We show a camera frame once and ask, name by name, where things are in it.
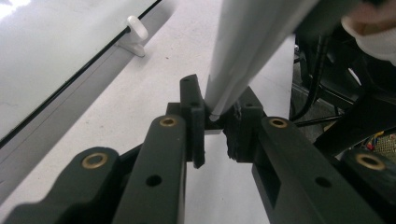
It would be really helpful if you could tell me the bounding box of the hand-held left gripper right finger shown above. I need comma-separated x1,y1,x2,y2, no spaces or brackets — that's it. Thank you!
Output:
223,86,266,163

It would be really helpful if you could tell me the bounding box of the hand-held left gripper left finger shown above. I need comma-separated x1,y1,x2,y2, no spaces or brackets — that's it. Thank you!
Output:
165,73,206,170

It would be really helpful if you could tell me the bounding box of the black metal stand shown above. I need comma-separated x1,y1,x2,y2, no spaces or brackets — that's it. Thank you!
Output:
294,62,396,157

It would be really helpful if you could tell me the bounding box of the white plastic whiteboard foot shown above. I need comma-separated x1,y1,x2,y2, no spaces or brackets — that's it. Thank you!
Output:
116,15,149,58

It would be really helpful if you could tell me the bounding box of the black cable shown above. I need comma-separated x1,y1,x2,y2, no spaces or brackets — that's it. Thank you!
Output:
290,33,331,122

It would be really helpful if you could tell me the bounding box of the yellow board with coloured wires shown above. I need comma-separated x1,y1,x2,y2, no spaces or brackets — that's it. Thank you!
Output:
362,130,396,154

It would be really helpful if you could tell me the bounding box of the whiteboard with dark frame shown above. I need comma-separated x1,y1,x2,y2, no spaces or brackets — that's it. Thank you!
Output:
0,0,163,149

